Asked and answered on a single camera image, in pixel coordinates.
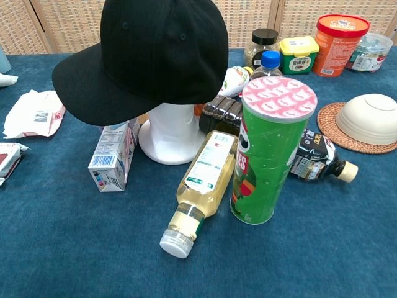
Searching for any white crumpled tissue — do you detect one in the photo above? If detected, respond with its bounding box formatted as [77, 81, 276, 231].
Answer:
[0, 73, 19, 88]

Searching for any woven folding screen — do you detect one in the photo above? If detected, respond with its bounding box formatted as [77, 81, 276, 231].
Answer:
[0, 0, 397, 55]

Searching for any white barcode plastic package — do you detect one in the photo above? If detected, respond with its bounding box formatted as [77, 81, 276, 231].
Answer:
[2, 89, 67, 139]

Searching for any white squeeze bottle vegetable print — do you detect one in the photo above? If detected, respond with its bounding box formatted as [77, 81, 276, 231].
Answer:
[218, 65, 254, 97]

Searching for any white foam mannequin head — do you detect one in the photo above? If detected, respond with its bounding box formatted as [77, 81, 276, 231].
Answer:
[138, 102, 202, 165]

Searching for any green tub yellow lid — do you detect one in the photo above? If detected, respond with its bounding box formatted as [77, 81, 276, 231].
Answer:
[279, 35, 320, 75]

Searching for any orange tub red lid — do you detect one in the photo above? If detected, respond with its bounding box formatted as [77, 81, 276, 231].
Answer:
[311, 14, 371, 78]

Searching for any cream ceramic bowl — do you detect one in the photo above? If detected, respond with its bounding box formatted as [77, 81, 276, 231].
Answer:
[335, 93, 397, 146]

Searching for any pale yellow liquid bottle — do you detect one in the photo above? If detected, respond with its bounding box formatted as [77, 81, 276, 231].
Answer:
[159, 130, 239, 259]

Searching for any glass jar black lid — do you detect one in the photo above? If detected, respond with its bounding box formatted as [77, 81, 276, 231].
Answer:
[243, 28, 280, 70]

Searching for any light blue cup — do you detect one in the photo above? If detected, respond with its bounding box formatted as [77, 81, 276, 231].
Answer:
[0, 46, 12, 74]

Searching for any woven rattan coaster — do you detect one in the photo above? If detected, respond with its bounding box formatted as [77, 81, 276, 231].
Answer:
[316, 102, 397, 155]

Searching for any green Pringles can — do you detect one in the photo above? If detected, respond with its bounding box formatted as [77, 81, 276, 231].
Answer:
[230, 76, 318, 225]

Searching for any blue table cloth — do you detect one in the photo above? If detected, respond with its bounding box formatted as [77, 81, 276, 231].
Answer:
[0, 46, 397, 298]

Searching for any dark tea bottle beige cap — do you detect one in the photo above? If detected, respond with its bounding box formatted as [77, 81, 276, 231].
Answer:
[288, 129, 360, 183]

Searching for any white blue milk carton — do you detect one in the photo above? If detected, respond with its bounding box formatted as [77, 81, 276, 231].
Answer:
[87, 121, 136, 193]

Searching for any blue capped plastic bottle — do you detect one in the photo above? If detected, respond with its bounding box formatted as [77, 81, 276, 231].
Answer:
[250, 50, 283, 81]

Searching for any clear round plastic container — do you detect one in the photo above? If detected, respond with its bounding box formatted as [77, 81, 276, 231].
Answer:
[344, 32, 394, 74]

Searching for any black baseball cap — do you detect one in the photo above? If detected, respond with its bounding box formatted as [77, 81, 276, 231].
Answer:
[51, 0, 230, 127]

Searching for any white red snack package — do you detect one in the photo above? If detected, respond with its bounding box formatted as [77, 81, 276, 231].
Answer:
[0, 142, 31, 186]

